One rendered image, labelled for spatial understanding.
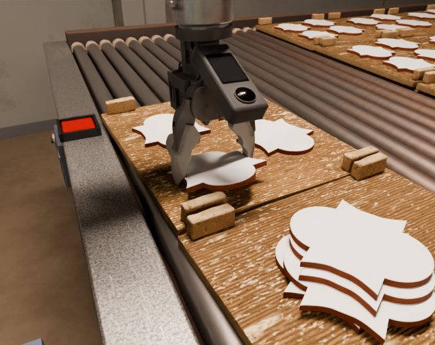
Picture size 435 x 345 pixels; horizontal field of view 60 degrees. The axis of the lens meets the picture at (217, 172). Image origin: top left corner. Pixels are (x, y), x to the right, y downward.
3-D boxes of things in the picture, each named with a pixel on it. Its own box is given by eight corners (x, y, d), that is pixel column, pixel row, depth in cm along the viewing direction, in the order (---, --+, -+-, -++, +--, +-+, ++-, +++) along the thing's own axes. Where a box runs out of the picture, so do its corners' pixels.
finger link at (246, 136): (247, 139, 62) (222, 97, 56) (268, 154, 57) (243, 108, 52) (233, 152, 61) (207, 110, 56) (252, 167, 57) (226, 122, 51)
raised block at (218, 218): (192, 241, 44) (191, 223, 42) (185, 233, 45) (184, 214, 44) (235, 226, 46) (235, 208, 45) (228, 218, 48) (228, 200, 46)
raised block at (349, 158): (347, 174, 57) (351, 157, 55) (339, 168, 58) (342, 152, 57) (376, 164, 59) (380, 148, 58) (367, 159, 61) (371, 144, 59)
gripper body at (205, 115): (215, 101, 58) (212, 18, 52) (244, 119, 51) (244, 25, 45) (168, 111, 55) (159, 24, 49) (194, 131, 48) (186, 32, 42)
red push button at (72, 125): (64, 139, 71) (63, 133, 70) (61, 128, 76) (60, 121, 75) (96, 134, 73) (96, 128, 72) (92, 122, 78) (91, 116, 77)
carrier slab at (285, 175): (178, 239, 46) (177, 230, 46) (101, 120, 77) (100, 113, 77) (379, 171, 60) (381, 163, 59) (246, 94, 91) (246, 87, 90)
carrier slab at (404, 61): (412, 87, 95) (416, 70, 93) (315, 50, 127) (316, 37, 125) (503, 72, 106) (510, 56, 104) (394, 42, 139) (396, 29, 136)
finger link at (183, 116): (190, 152, 53) (214, 94, 50) (196, 157, 51) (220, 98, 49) (161, 144, 50) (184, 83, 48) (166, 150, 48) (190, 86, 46)
